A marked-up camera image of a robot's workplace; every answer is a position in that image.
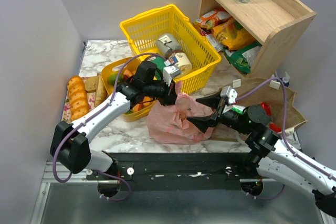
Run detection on braided toy bread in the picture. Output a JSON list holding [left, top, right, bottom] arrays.
[[132, 97, 154, 113]]

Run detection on pink plastic grocery bag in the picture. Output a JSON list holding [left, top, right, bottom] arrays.
[[146, 81, 213, 145]]

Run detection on red snack bag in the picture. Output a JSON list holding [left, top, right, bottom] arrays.
[[260, 102, 281, 133]]

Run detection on brown burlap tote bag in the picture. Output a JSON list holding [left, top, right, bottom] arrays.
[[208, 77, 309, 143]]

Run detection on green Chuba chips bag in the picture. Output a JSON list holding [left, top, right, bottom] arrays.
[[231, 104, 245, 114]]

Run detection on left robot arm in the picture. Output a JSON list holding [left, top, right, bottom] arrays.
[[50, 61, 181, 174]]

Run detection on green toilet paper roll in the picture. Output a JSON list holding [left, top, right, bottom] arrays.
[[145, 55, 166, 72]]

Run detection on small yellow plastic bin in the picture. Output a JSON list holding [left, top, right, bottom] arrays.
[[101, 57, 155, 122]]

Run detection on toy mango green yellow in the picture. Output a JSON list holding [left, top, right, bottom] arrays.
[[107, 72, 123, 86]]

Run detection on large yellow shopping basket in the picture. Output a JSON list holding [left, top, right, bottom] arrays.
[[120, 4, 221, 93]]

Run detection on toy bread slice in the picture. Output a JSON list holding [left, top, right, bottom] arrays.
[[85, 74, 108, 107]]

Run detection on green snack bag lower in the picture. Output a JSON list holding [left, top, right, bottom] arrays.
[[224, 41, 262, 73]]

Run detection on silver snack packet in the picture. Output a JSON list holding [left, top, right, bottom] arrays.
[[200, 28, 223, 52]]

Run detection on yellow snack bag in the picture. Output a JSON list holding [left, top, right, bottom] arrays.
[[212, 18, 256, 51]]

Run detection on long toy baguette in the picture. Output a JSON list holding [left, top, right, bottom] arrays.
[[67, 76, 89, 121]]

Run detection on orange snack packet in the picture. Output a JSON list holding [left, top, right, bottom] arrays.
[[193, 8, 232, 30]]

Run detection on wooden shelf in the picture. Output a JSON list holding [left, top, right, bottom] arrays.
[[199, 0, 317, 78]]

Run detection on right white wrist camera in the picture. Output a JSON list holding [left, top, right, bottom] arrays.
[[220, 86, 238, 104]]

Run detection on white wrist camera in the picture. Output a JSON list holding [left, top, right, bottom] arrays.
[[163, 60, 182, 86], [220, 86, 238, 104]]

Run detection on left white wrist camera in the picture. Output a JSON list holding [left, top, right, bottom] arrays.
[[163, 60, 182, 86]]

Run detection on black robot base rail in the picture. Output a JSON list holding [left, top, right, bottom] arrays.
[[54, 152, 289, 192]]

